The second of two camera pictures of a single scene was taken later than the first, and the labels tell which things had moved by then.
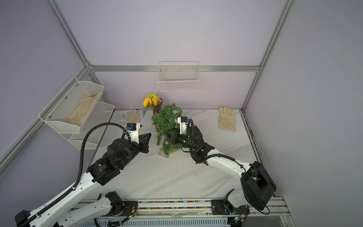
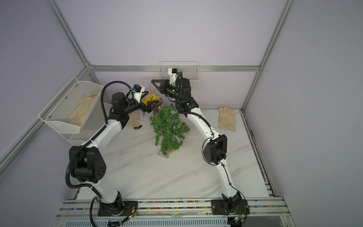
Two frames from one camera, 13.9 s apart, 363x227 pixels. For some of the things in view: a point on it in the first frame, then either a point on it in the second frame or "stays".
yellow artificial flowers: (152, 100) stays
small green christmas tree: (165, 121) stays
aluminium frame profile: (174, 67) stays
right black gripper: (175, 138) -> (165, 87)
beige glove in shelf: (78, 112) stays
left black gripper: (144, 143) -> (148, 108)
